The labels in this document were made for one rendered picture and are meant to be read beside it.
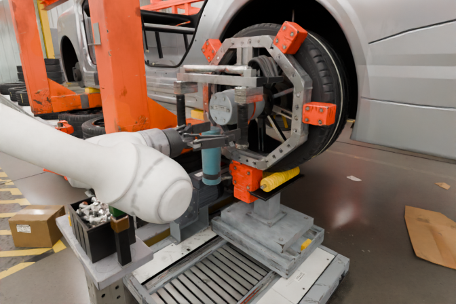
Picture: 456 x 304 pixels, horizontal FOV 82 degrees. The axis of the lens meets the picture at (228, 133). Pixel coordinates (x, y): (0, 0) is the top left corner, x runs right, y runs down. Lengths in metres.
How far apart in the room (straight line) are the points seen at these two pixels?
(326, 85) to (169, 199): 0.75
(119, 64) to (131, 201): 0.89
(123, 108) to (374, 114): 1.02
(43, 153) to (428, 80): 0.97
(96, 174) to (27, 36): 2.76
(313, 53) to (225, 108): 0.38
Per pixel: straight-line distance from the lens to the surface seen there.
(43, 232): 1.88
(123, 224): 0.82
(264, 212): 1.42
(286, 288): 1.34
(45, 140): 0.41
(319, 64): 1.02
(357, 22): 1.05
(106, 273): 0.91
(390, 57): 1.01
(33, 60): 3.12
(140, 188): 0.42
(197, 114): 1.61
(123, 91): 1.26
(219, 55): 1.20
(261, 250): 1.36
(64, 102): 3.19
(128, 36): 1.28
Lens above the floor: 1.03
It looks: 16 degrees down
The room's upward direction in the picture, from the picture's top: straight up
